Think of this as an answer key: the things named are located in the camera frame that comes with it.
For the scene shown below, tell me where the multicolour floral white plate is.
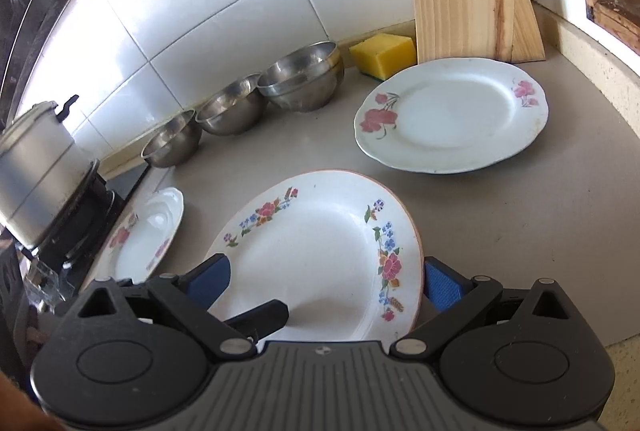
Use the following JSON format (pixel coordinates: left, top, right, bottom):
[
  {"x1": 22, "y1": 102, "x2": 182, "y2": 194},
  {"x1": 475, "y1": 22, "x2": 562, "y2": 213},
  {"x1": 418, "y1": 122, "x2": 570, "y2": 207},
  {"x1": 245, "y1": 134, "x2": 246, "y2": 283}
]
[{"x1": 209, "y1": 170, "x2": 424, "y2": 345}]

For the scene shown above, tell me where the large steel bowl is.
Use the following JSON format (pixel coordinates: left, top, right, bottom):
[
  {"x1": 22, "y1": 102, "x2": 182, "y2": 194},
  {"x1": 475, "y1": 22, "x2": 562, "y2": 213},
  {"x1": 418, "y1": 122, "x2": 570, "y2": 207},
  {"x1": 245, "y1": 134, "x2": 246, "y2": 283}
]
[{"x1": 257, "y1": 40, "x2": 345, "y2": 113}]

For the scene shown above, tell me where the small pink floral plate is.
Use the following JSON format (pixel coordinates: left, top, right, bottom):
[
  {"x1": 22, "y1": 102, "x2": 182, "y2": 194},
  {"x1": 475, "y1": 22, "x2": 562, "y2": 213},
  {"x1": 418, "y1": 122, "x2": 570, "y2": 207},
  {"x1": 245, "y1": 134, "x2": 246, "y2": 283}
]
[{"x1": 94, "y1": 188, "x2": 184, "y2": 284}]

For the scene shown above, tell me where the black gas stove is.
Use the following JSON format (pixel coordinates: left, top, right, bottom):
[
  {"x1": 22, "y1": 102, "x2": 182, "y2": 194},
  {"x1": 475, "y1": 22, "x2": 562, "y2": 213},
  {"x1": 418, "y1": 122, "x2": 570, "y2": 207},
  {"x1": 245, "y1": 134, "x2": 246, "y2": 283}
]
[{"x1": 1, "y1": 162, "x2": 150, "y2": 311}]

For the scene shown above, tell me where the small steel bowl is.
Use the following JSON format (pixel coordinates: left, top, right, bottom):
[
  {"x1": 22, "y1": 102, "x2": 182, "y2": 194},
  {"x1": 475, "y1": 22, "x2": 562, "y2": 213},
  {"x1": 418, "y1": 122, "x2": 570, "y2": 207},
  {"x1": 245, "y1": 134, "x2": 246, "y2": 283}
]
[{"x1": 140, "y1": 108, "x2": 203, "y2": 168}]

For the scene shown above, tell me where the pink floral white plate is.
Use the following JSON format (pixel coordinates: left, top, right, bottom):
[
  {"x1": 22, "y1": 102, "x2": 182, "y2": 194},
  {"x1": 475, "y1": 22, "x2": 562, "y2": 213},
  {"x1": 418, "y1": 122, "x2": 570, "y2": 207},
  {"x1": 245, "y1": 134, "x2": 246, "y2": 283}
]
[{"x1": 354, "y1": 58, "x2": 549, "y2": 174}]

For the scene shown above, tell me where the aluminium cooking pot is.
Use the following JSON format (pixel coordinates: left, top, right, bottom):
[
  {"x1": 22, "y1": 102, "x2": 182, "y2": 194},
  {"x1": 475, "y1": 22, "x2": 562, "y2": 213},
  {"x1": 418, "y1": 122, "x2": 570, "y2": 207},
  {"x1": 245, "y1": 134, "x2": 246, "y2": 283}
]
[{"x1": 0, "y1": 95, "x2": 92, "y2": 249}]

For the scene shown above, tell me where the yellow sponge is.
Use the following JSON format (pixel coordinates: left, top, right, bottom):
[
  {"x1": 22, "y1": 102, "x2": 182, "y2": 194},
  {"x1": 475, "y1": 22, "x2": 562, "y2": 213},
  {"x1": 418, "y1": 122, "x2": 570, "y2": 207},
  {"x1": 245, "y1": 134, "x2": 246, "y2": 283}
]
[{"x1": 349, "y1": 34, "x2": 418, "y2": 80}]

